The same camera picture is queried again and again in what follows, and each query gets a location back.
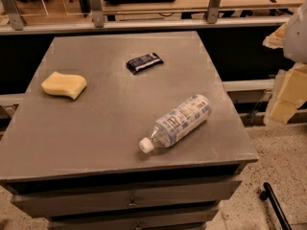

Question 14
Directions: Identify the lower grey drawer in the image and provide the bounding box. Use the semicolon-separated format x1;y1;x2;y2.
48;206;219;230

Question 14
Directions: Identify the dark blue snack packet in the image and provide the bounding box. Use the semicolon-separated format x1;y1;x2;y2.
126;53;163;75

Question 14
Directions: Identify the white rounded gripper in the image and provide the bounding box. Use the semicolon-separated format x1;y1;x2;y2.
263;0;307;126

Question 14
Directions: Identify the grey drawer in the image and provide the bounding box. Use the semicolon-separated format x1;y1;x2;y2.
48;206;219;230
11;175;242;219

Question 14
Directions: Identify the grey drawer cabinet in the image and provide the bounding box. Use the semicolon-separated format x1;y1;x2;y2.
0;32;258;222

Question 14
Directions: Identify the blue label plastic bottle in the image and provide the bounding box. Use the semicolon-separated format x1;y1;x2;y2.
139;94;212;153

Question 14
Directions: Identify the upper grey drawer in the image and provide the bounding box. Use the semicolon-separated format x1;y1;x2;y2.
11;175;242;219

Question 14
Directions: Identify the black floor stand leg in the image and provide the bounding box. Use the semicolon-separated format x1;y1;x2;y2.
259;182;292;230

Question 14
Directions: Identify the yellow sponge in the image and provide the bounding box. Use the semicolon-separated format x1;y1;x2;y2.
41;71;87;100

